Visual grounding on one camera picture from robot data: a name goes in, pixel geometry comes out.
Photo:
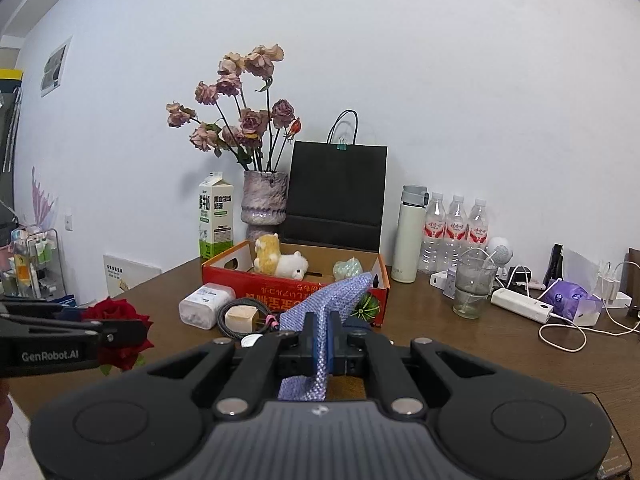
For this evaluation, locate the red cardboard box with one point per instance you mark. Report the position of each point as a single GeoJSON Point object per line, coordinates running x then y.
{"type": "Point", "coordinates": [225, 275]}

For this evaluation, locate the black flat device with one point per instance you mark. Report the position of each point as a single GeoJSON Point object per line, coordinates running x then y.
{"type": "Point", "coordinates": [617, 440]}

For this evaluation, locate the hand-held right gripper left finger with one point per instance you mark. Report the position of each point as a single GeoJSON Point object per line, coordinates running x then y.
{"type": "Point", "coordinates": [318, 355]}

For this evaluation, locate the black paper bag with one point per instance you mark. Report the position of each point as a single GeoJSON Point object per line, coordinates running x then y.
{"type": "Point", "coordinates": [335, 190]}

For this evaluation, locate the white multi-plug charger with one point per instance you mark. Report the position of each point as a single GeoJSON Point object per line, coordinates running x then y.
{"type": "Point", "coordinates": [612, 290]}

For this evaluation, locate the purple wall sticker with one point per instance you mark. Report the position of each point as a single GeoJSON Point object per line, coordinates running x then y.
{"type": "Point", "coordinates": [42, 205]}

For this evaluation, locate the white wall outlet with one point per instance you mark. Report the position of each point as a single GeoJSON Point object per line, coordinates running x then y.
{"type": "Point", "coordinates": [69, 221]}

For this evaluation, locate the dried pink flower bouquet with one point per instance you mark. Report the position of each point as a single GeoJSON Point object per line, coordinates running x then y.
{"type": "Point", "coordinates": [252, 122]}

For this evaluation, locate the clear glass cup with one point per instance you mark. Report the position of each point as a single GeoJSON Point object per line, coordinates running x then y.
{"type": "Point", "coordinates": [470, 305]}

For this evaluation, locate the yellow white plush toy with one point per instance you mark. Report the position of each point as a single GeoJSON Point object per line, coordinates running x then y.
{"type": "Point", "coordinates": [280, 262]}

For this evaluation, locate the red artificial rose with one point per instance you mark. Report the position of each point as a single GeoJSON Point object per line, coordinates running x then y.
{"type": "Point", "coordinates": [117, 312]}

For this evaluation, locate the wall poster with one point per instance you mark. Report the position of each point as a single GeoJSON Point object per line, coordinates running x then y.
{"type": "Point", "coordinates": [55, 67]}

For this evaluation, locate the purple knitted cloth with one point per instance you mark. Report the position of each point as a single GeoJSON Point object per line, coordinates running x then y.
{"type": "Point", "coordinates": [320, 300]}

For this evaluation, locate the pale purple small box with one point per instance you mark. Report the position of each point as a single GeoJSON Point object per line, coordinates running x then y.
{"type": "Point", "coordinates": [451, 285]}

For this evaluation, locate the white charger cube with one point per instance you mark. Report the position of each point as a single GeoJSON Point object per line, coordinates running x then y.
{"type": "Point", "coordinates": [439, 280]}

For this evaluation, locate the purple tissue pack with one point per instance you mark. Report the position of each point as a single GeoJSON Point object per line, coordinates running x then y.
{"type": "Point", "coordinates": [570, 297]}

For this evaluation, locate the white round device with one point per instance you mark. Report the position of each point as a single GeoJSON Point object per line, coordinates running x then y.
{"type": "Point", "coordinates": [500, 249]}

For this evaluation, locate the cream charger plug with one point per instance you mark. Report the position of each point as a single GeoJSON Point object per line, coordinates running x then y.
{"type": "Point", "coordinates": [241, 319]}

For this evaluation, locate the white plastic container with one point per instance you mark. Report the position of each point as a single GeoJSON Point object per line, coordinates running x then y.
{"type": "Point", "coordinates": [202, 307]}

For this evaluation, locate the green binder clip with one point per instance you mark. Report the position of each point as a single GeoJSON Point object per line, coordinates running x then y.
{"type": "Point", "coordinates": [342, 145]}

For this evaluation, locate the brown wooden desktop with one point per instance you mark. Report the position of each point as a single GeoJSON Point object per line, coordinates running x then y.
{"type": "Point", "coordinates": [500, 360]}

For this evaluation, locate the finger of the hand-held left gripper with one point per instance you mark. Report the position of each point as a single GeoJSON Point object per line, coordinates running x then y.
{"type": "Point", "coordinates": [125, 337]}
{"type": "Point", "coordinates": [70, 313]}

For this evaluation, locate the white power strip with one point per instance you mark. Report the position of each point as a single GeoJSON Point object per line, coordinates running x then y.
{"type": "Point", "coordinates": [520, 305]}

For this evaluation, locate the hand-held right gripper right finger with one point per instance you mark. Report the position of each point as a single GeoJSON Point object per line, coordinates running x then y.
{"type": "Point", "coordinates": [340, 350]}

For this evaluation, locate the person's left hand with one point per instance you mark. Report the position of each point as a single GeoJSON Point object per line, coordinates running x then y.
{"type": "Point", "coordinates": [4, 405]}

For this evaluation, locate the metal rack with toiletries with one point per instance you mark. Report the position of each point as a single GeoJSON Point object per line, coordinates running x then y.
{"type": "Point", "coordinates": [30, 265]}

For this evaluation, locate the white green milk carton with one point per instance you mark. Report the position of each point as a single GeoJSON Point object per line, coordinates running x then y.
{"type": "Point", "coordinates": [216, 220]}

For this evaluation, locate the purple ceramic vase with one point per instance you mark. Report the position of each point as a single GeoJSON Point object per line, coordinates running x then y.
{"type": "Point", "coordinates": [265, 195]}

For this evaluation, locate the white vented panel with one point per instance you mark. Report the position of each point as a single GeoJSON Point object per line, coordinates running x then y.
{"type": "Point", "coordinates": [130, 272]}

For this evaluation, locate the black power adapter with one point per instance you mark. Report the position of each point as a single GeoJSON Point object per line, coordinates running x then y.
{"type": "Point", "coordinates": [522, 275]}

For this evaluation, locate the dark tall cabinet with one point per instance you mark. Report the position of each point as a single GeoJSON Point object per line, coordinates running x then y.
{"type": "Point", "coordinates": [7, 125]}

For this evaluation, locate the white round lid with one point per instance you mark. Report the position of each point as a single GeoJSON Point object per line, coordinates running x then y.
{"type": "Point", "coordinates": [250, 340]}

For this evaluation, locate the black upright phone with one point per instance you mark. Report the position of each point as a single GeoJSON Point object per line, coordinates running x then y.
{"type": "Point", "coordinates": [554, 262]}

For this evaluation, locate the white thermos bottle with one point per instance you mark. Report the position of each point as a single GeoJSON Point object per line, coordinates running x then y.
{"type": "Point", "coordinates": [409, 235]}

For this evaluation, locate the clear water bottle red label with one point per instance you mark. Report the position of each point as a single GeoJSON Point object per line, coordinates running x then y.
{"type": "Point", "coordinates": [477, 225]}
{"type": "Point", "coordinates": [456, 225]}
{"type": "Point", "coordinates": [432, 240]}

